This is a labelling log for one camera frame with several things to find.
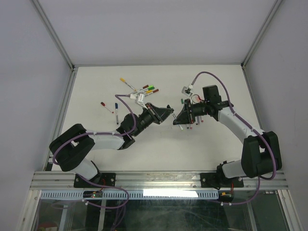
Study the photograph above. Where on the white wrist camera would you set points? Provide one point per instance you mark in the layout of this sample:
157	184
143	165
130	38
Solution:
188	91
138	98

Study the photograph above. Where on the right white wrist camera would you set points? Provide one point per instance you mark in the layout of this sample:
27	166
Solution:
188	91

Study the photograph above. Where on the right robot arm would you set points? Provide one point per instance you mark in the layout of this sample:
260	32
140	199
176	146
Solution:
261	151

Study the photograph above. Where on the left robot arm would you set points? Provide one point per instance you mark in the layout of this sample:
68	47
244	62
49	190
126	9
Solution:
71	148

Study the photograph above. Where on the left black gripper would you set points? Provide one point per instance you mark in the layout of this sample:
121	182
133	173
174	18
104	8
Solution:
158	114

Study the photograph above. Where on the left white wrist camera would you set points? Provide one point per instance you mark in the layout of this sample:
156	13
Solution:
138	98

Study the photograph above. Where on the aluminium front rail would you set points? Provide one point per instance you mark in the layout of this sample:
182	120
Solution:
138	180

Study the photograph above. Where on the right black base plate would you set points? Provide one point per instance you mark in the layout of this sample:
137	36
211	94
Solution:
216	181

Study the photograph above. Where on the blue capped pen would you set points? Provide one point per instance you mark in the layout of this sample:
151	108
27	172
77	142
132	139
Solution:
116	113

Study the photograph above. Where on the dark red capped marker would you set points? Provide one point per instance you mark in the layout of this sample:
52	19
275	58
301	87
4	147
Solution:
156	90

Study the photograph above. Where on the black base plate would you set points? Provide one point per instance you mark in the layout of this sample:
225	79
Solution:
216	181
104	178

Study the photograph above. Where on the slotted grey cable duct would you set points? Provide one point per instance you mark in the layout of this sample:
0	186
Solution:
150	194

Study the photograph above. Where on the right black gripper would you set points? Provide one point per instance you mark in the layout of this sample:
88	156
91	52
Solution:
185	117

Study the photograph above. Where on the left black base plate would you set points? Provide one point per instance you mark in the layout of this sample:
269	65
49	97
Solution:
104	178

